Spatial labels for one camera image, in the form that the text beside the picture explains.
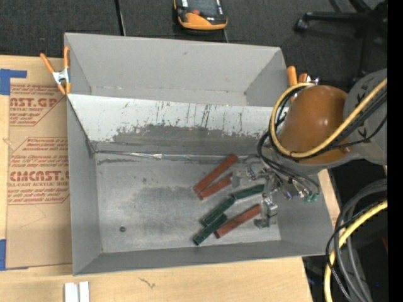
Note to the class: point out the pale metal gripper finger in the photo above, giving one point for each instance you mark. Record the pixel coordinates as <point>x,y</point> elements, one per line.
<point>269,209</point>
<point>236,180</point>

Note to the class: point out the dark green flat block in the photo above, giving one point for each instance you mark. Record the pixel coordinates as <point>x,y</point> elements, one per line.
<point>209,230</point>
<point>248,192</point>
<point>218,211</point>

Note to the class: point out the red-brown flat block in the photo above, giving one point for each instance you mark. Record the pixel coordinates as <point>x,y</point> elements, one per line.
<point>215,188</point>
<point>237,221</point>
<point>217,172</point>

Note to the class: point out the grey metal bin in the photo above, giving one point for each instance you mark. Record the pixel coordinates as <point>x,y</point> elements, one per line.
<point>151,200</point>

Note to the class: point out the brown cardboard board, red print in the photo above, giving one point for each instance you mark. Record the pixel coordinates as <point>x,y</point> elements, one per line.
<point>34,225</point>

